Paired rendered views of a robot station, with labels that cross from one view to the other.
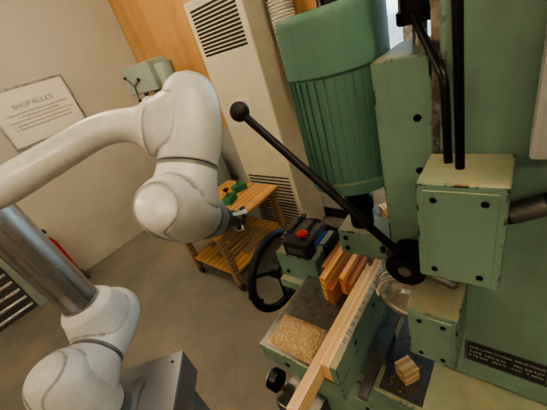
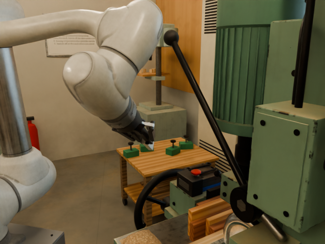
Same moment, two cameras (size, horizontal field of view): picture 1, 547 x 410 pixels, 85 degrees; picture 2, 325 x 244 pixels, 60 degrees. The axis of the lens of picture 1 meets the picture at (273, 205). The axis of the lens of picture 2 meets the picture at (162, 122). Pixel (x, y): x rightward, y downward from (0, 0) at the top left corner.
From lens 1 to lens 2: 0.21 m
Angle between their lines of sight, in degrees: 19
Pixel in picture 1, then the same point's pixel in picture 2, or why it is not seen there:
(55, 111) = (84, 39)
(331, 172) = (223, 108)
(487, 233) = (295, 163)
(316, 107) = (226, 50)
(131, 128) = (94, 23)
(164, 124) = (113, 24)
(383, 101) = (273, 54)
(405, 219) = not seen: hidden behind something
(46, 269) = (8, 113)
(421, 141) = not seen: hidden behind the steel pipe
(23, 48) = not seen: outside the picture
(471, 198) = (288, 125)
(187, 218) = (93, 84)
